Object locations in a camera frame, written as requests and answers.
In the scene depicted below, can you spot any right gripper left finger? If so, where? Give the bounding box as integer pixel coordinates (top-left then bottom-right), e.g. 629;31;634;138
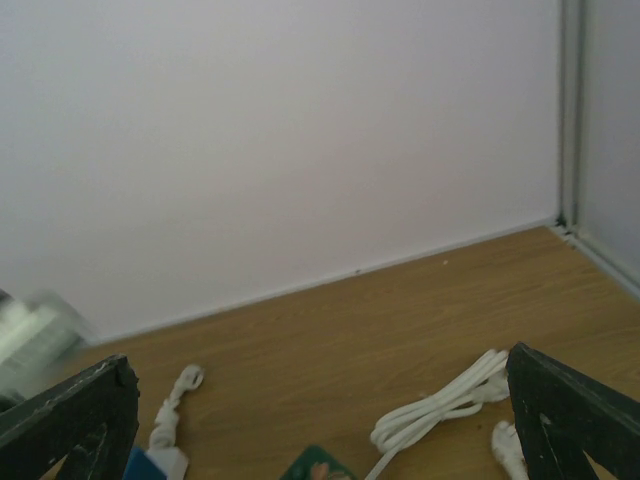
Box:
1;355;139;479

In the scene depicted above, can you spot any long strip white cord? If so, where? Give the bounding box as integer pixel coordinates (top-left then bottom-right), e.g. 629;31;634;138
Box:
147;364;206;451

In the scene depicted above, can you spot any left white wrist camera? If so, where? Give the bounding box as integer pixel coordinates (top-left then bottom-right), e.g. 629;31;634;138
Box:
1;291;94;412

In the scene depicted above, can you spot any white coiled cord right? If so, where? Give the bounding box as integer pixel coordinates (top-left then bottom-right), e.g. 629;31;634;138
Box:
490;420;531;480

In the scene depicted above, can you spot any blue cube socket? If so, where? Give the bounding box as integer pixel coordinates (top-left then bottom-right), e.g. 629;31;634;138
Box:
122;447;167;480

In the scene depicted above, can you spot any dark green cube socket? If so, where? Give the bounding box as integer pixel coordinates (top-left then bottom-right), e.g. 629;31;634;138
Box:
280;445;355;480

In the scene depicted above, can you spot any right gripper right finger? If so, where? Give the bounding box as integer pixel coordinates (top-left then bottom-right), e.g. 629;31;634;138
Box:
506;342;639;479

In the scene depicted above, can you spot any white bundled cord back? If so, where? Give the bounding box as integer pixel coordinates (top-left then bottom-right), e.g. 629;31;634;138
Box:
364;348;511;480

